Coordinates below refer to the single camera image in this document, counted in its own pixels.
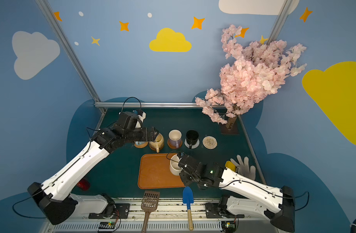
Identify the beige glazed mug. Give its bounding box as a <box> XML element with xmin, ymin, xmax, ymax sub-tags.
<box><xmin>149</xmin><ymin>134</ymin><xmax>164</xmax><ymax>148</ymax></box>

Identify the woven rattan coaster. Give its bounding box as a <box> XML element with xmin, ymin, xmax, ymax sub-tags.
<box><xmin>134</xmin><ymin>143</ymin><xmax>149</xmax><ymax>149</ymax></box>

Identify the wooden coaster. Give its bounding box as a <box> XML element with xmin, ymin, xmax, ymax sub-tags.
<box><xmin>167</xmin><ymin>139</ymin><xmax>183</xmax><ymax>150</ymax></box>
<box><xmin>149</xmin><ymin>144</ymin><xmax>164</xmax><ymax>153</ymax></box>

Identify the white speckled mug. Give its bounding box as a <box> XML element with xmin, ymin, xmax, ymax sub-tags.
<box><xmin>169</xmin><ymin>154</ymin><xmax>182</xmax><ymax>176</ymax></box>

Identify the grey woven coaster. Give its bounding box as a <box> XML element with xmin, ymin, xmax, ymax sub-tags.
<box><xmin>184</xmin><ymin>139</ymin><xmax>200</xmax><ymax>149</ymax></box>

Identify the purple mug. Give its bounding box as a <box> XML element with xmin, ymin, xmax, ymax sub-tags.
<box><xmin>168</xmin><ymin>129</ymin><xmax>182</xmax><ymax>140</ymax></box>

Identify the black mug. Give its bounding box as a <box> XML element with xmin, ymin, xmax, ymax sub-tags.
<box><xmin>186</xmin><ymin>130</ymin><xmax>199</xmax><ymax>145</ymax></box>

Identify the light blue mug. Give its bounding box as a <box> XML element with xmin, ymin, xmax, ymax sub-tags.
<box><xmin>135</xmin><ymin>141</ymin><xmax>148</xmax><ymax>146</ymax></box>

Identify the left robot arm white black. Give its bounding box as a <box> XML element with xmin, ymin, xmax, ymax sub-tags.
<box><xmin>27</xmin><ymin>109</ymin><xmax>159</xmax><ymax>225</ymax></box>

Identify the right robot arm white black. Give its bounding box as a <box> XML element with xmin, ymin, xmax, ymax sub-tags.
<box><xmin>178</xmin><ymin>155</ymin><xmax>295</xmax><ymax>233</ymax></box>

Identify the brown wooden tray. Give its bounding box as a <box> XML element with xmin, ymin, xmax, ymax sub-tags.
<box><xmin>138</xmin><ymin>153</ymin><xmax>184</xmax><ymax>189</ymax></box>

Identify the yellow toy shovel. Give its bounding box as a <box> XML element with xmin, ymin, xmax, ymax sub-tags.
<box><xmin>225</xmin><ymin>161</ymin><xmax>236</xmax><ymax>172</ymax></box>

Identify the brown slotted spatula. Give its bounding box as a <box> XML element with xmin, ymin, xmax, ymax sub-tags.
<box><xmin>141</xmin><ymin>190</ymin><xmax>160</xmax><ymax>233</ymax></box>

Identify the white work glove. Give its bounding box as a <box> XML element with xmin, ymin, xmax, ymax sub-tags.
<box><xmin>230</xmin><ymin>155</ymin><xmax>256</xmax><ymax>180</ymax></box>

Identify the right controller board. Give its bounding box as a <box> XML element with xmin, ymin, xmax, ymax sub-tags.
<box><xmin>221</xmin><ymin>221</ymin><xmax>237</xmax><ymax>233</ymax></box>

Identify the controller board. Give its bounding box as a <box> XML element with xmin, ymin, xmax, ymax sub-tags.
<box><xmin>221</xmin><ymin>221</ymin><xmax>237</xmax><ymax>233</ymax></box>
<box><xmin>97</xmin><ymin>221</ymin><xmax>116</xmax><ymax>233</ymax></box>

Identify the red black handheld device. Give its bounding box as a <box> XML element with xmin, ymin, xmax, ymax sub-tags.
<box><xmin>76</xmin><ymin>178</ymin><xmax>91</xmax><ymax>191</ymax></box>

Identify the left controller board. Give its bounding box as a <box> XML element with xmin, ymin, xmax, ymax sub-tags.
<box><xmin>97</xmin><ymin>221</ymin><xmax>116</xmax><ymax>233</ymax></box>

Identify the pink cherry blossom tree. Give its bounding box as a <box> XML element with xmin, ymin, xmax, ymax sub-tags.
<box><xmin>195</xmin><ymin>25</ymin><xmax>307</xmax><ymax>124</ymax></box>

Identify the blue spatula wooden handle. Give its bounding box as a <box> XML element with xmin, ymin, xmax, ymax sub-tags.
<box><xmin>182</xmin><ymin>186</ymin><xmax>194</xmax><ymax>231</ymax></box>

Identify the aluminium frame rail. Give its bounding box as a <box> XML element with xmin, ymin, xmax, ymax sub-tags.
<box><xmin>94</xmin><ymin>101</ymin><xmax>225</xmax><ymax>110</ymax></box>

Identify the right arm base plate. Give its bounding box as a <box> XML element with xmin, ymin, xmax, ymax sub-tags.
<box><xmin>205</xmin><ymin>203</ymin><xmax>245</xmax><ymax>219</ymax></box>

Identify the tree base plate dark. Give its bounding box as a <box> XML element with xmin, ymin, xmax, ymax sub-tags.
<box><xmin>220</xmin><ymin>116</ymin><xmax>239</xmax><ymax>135</ymax></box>

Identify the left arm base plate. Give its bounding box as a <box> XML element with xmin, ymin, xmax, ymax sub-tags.
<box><xmin>88</xmin><ymin>203</ymin><xmax>130</xmax><ymax>219</ymax></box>

